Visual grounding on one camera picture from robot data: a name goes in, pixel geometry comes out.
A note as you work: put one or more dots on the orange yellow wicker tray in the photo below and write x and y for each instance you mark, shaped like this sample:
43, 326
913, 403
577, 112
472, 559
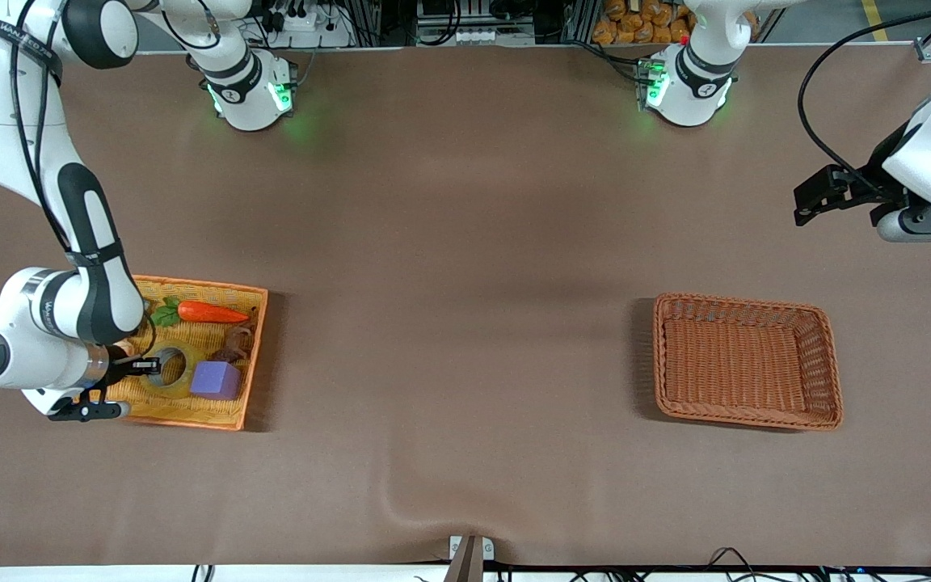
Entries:
215, 412

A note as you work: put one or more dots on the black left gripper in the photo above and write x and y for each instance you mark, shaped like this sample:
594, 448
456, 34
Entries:
878, 177

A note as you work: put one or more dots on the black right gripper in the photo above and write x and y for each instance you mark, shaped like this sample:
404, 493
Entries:
117, 360

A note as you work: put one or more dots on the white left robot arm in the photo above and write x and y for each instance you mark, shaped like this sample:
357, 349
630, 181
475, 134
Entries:
688, 101

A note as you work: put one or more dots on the orange toy carrot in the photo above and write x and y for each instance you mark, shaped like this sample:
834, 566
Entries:
207, 312

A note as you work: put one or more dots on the brown wicker basket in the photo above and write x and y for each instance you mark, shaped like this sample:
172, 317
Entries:
724, 364

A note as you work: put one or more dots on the pile of orange toys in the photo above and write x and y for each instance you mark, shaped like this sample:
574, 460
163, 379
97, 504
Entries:
635, 28

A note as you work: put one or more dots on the white power strip with plugs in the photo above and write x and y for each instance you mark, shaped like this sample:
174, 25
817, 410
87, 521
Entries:
304, 23

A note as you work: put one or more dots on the silver metal bracket plate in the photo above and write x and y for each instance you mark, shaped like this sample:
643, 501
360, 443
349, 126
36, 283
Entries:
488, 548

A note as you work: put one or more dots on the brown grey post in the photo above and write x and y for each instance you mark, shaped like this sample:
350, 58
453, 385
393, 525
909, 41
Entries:
465, 566

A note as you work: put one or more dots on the yellow clear tape roll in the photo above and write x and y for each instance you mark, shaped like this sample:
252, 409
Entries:
183, 388

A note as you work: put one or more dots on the purple cube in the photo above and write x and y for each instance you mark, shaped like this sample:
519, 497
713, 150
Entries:
215, 380

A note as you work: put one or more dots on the dark equipment box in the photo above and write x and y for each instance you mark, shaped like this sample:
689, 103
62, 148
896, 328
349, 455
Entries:
473, 12

